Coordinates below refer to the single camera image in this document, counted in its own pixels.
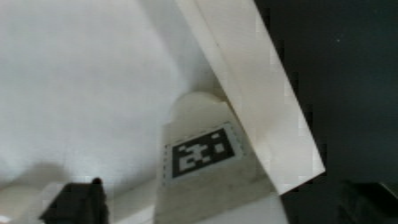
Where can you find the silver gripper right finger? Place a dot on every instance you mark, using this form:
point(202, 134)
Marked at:
point(368, 203)

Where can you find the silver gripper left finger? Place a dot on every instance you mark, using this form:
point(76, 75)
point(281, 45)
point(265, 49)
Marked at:
point(78, 205)

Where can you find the white table leg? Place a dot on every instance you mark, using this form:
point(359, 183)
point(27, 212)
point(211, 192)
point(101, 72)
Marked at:
point(215, 190)

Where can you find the white square tabletop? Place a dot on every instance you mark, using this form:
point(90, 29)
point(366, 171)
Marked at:
point(99, 62)

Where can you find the white right fence wall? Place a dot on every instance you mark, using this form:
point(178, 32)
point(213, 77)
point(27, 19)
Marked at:
point(231, 34)

